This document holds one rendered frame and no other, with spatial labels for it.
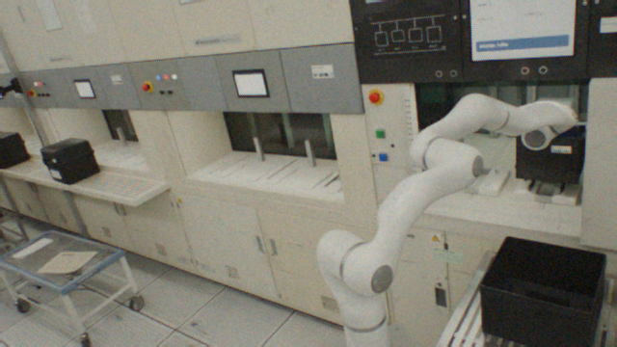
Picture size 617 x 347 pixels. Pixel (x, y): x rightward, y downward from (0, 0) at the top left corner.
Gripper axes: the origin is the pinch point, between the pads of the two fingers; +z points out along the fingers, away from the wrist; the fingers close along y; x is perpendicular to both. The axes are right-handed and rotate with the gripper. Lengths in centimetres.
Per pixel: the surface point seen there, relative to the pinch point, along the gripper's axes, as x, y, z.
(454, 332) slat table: -46, -13, -77
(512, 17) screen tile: 37.6, -7.0, -30.4
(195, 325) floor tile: -122, -183, -61
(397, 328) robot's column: -46, -29, -83
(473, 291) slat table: -45, -13, -57
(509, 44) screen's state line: 29.7, -7.8, -30.4
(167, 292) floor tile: -122, -229, -47
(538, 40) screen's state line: 30.3, 0.1, -30.4
